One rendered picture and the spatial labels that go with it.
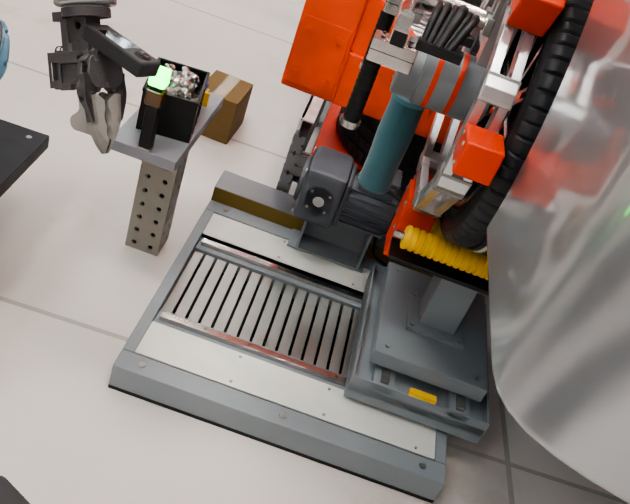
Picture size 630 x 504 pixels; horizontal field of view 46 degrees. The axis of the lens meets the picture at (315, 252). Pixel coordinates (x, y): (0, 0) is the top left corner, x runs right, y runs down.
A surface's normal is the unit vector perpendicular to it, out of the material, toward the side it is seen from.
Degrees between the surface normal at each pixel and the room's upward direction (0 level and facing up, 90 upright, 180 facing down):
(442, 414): 90
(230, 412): 90
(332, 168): 0
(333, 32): 90
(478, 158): 90
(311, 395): 0
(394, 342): 0
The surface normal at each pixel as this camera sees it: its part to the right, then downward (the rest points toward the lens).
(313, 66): -0.17, 0.54
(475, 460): 0.30, -0.76
